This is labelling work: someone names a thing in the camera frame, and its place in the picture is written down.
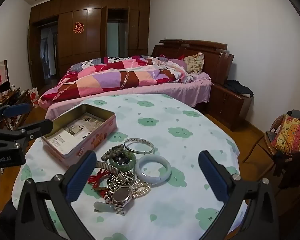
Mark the wooden nightstand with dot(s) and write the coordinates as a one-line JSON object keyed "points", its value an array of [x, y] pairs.
{"points": [[227, 110]]}

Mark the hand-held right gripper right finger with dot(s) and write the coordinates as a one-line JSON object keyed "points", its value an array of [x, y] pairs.
{"points": [[212, 177]]}

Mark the red and white paper bag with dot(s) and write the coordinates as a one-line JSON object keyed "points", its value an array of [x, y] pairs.
{"points": [[33, 97]]}

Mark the brass charm with red tassel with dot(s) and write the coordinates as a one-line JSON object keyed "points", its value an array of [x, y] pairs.
{"points": [[95, 178]]}

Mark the pale jade bangle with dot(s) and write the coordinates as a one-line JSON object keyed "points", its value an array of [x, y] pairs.
{"points": [[152, 180]]}

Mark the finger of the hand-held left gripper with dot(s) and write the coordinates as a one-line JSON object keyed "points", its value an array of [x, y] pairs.
{"points": [[15, 110], [37, 127]]}

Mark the pale jade pendant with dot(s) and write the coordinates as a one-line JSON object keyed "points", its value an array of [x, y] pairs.
{"points": [[105, 207]]}

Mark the printed paper leaflet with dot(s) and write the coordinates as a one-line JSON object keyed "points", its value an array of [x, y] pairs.
{"points": [[72, 132]]}

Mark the green jade bangle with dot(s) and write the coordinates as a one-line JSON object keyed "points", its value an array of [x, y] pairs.
{"points": [[131, 163]]}

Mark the colourful patterned cushion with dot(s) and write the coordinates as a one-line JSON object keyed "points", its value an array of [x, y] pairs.
{"points": [[292, 135]]}

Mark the dark clothes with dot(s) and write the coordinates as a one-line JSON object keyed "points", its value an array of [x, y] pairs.
{"points": [[238, 88]]}

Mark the cluttered low cabinet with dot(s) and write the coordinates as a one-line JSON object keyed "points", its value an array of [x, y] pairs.
{"points": [[12, 97]]}

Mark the metal stretch watch band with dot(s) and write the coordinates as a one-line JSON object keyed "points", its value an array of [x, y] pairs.
{"points": [[107, 166]]}

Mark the silver wristwatch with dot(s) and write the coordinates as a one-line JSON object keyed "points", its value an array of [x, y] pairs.
{"points": [[121, 196]]}

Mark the pink tin box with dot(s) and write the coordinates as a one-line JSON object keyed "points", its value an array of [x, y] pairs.
{"points": [[90, 145]]}

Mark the red paper decoration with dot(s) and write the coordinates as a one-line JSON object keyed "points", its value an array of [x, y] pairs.
{"points": [[78, 27]]}

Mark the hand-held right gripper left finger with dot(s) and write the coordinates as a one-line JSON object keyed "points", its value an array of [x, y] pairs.
{"points": [[81, 177]]}

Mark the wicker chair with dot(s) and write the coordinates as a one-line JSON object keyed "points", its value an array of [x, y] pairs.
{"points": [[258, 145]]}

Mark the dark garment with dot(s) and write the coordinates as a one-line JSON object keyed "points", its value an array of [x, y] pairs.
{"points": [[293, 167]]}

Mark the floral pillow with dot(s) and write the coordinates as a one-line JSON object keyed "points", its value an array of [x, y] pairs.
{"points": [[195, 63]]}

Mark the wooden bed with pink sheet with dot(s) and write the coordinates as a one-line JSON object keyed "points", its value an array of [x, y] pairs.
{"points": [[190, 87]]}

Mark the clear thin bangle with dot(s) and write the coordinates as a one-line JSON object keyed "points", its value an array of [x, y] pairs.
{"points": [[126, 145]]}

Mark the wooden wardrobe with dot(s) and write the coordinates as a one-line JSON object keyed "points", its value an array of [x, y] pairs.
{"points": [[90, 45]]}

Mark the white cup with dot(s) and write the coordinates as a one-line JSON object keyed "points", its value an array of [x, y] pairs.
{"points": [[12, 88]]}

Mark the patchwork quilt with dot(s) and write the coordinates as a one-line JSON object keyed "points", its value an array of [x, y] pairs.
{"points": [[110, 80]]}

